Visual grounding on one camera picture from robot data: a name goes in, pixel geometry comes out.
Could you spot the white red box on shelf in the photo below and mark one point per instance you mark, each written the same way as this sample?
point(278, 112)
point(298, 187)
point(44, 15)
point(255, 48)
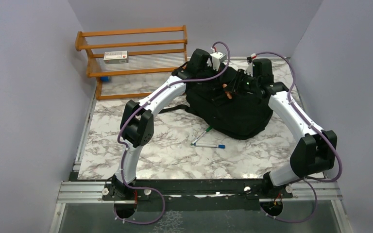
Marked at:
point(116, 57)

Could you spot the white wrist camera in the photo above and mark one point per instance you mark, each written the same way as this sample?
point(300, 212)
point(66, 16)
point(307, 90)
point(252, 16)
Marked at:
point(249, 70)
point(215, 59)

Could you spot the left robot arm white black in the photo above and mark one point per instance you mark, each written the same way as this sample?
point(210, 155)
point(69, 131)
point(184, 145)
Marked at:
point(137, 125)

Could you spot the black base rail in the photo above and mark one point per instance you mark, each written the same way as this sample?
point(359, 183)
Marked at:
point(192, 194)

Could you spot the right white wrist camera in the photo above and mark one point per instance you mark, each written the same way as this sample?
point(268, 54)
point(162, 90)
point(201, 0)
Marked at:
point(249, 70)

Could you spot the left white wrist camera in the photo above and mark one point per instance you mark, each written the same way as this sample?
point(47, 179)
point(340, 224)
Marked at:
point(215, 59)

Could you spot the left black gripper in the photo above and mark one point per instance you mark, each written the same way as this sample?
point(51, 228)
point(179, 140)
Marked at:
point(214, 73)

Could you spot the copper orange pen case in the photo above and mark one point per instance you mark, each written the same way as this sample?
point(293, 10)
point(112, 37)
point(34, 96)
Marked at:
point(228, 94)

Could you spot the wooden shelf rack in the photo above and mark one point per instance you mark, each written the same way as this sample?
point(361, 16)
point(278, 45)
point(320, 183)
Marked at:
point(143, 57)

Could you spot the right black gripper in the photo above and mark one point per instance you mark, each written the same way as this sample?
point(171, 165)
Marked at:
point(236, 85)

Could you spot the blue capped marker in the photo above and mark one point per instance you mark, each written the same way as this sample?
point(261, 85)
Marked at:
point(209, 145)

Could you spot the black student backpack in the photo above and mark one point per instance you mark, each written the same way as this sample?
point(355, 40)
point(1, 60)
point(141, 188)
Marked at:
point(241, 117)

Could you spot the green capped marker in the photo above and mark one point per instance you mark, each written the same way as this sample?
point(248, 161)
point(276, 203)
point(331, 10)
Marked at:
point(200, 136)

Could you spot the blue object under shelf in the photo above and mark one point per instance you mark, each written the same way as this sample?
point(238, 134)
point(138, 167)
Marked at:
point(104, 78)

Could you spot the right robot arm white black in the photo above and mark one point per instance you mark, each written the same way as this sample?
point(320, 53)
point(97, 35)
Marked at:
point(316, 148)

